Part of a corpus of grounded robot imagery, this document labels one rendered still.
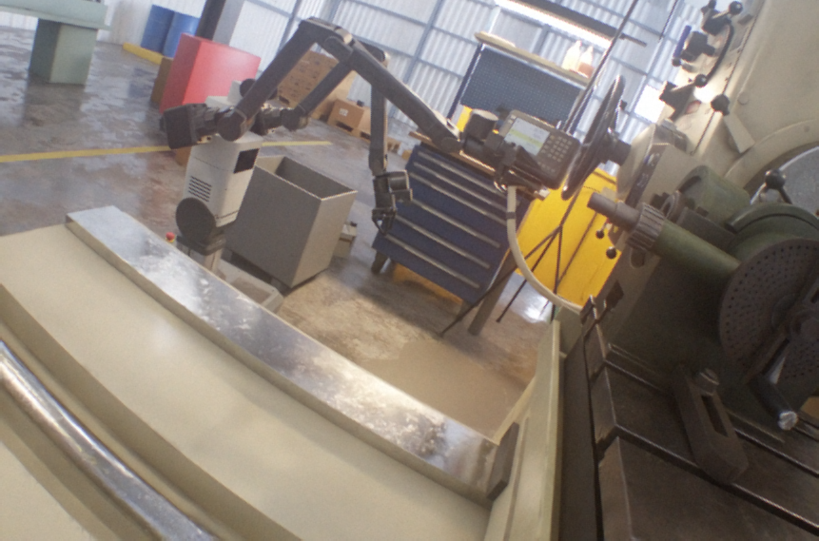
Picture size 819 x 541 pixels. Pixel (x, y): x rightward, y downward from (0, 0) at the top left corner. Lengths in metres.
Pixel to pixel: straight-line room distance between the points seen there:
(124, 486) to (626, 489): 0.53
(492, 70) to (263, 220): 1.84
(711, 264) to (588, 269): 3.40
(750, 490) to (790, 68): 0.88
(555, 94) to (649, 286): 2.64
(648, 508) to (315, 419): 0.50
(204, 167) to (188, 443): 1.08
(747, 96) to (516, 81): 2.29
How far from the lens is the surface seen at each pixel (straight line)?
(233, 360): 0.81
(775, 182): 0.75
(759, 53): 1.19
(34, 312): 0.84
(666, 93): 1.56
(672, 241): 0.60
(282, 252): 2.39
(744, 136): 1.11
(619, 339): 0.69
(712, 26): 1.54
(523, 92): 3.25
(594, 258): 3.98
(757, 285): 0.62
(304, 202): 2.27
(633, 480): 0.46
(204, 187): 1.59
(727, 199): 0.72
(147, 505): 0.60
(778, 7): 1.24
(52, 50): 5.85
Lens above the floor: 1.21
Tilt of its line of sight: 19 degrees down
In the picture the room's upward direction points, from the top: 24 degrees clockwise
